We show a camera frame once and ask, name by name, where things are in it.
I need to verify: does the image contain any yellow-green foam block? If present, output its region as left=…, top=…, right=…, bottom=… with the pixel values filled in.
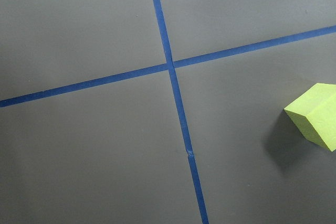
left=284, top=83, right=335, bottom=152

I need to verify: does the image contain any blue tape line lengthwise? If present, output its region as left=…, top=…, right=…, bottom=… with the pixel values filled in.
left=153, top=0, right=209, bottom=223

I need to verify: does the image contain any blue tape line crosswise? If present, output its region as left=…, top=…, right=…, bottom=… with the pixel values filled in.
left=1, top=25, right=335, bottom=108

